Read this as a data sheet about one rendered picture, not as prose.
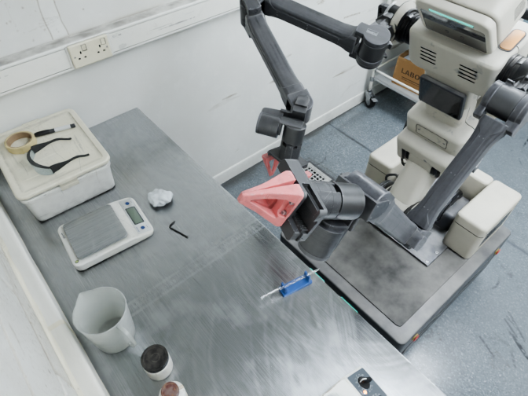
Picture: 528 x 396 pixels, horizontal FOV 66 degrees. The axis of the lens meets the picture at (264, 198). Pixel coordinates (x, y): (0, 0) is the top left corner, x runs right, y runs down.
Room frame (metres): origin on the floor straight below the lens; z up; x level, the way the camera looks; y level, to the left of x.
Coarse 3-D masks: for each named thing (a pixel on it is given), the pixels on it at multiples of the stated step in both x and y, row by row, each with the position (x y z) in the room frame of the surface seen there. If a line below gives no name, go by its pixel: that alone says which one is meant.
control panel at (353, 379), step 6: (354, 372) 0.34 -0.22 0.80; (360, 372) 0.35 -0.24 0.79; (366, 372) 0.35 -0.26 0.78; (348, 378) 0.32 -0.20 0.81; (354, 378) 0.33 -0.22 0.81; (354, 384) 0.31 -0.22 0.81; (372, 384) 0.32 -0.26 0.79; (360, 390) 0.30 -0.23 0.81; (366, 390) 0.30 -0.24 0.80; (372, 390) 0.30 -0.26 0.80; (378, 390) 0.30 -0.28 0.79
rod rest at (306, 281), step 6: (300, 276) 0.64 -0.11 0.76; (282, 282) 0.60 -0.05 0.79; (288, 282) 0.61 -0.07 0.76; (300, 282) 0.61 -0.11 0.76; (306, 282) 0.61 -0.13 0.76; (282, 288) 0.59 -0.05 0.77; (288, 288) 0.59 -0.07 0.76; (294, 288) 0.59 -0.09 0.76; (300, 288) 0.60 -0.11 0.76; (282, 294) 0.58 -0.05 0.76; (288, 294) 0.58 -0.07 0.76
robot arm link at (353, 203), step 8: (336, 184) 0.41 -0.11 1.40; (344, 184) 0.42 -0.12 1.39; (352, 184) 0.43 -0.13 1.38; (344, 192) 0.40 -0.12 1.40; (352, 192) 0.40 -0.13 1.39; (360, 192) 0.41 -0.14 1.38; (344, 200) 0.38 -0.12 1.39; (352, 200) 0.39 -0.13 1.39; (360, 200) 0.40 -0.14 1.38; (344, 208) 0.38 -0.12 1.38; (352, 208) 0.38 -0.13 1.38; (360, 208) 0.39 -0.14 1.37; (336, 216) 0.37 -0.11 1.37; (344, 216) 0.38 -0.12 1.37; (352, 216) 0.38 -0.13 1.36; (328, 224) 0.38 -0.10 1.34; (336, 224) 0.39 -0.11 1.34; (344, 224) 0.39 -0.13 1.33
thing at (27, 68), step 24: (192, 0) 1.68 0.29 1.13; (216, 0) 1.74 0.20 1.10; (120, 24) 1.47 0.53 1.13; (144, 24) 1.52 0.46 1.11; (168, 24) 1.59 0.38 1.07; (192, 24) 1.66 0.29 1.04; (48, 48) 1.30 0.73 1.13; (72, 48) 1.33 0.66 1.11; (96, 48) 1.38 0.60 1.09; (120, 48) 1.45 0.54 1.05; (0, 72) 1.18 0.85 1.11; (24, 72) 1.23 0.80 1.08; (48, 72) 1.27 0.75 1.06; (0, 96) 1.16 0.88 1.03
